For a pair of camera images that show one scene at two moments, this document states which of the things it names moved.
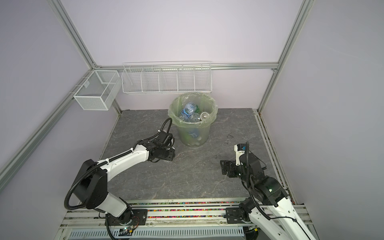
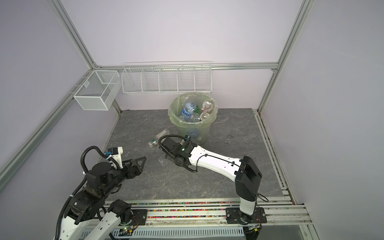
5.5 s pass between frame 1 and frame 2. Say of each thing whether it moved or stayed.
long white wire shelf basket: stayed
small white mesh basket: stayed
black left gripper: moved
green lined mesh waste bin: stayed
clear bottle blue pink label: stayed
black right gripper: moved
